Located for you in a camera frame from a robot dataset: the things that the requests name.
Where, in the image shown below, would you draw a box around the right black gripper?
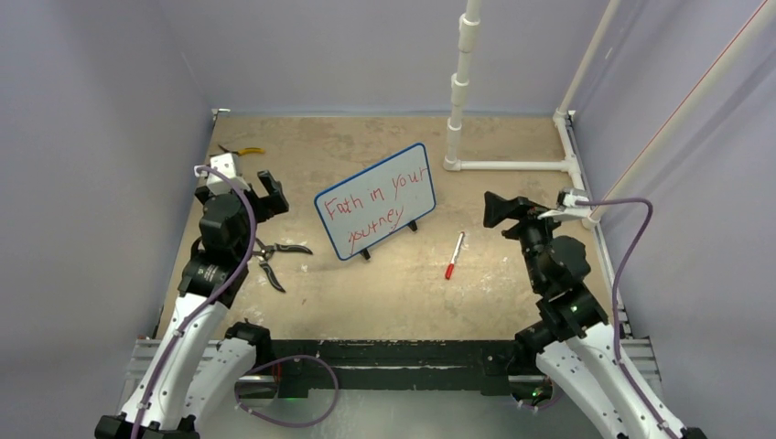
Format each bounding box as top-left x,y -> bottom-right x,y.
483,190 -> 570,289

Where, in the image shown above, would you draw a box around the red capped whiteboard marker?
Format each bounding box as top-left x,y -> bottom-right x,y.
444,231 -> 466,280

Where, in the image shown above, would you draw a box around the blue framed whiteboard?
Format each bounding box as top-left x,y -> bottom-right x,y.
314,143 -> 437,261

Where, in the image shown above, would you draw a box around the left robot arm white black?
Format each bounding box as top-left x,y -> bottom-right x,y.
94,166 -> 289,438

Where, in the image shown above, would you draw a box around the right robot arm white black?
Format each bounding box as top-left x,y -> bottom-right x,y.
483,188 -> 705,438

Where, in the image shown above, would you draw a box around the black handled cutters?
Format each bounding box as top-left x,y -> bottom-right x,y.
253,238 -> 314,294

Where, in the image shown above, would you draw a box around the yellow handled pliers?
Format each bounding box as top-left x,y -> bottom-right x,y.
218,144 -> 265,156

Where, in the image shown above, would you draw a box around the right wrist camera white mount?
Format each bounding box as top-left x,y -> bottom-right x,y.
537,187 -> 591,222

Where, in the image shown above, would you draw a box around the white PVC pipe frame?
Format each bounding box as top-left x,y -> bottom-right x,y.
442,0 -> 776,230

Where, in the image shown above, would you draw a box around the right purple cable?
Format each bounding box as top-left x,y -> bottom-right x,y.
515,197 -> 684,439

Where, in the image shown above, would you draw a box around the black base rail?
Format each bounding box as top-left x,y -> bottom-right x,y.
213,321 -> 547,402

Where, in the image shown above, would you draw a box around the aluminium frame rail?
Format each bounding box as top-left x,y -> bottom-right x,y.
564,112 -> 674,439

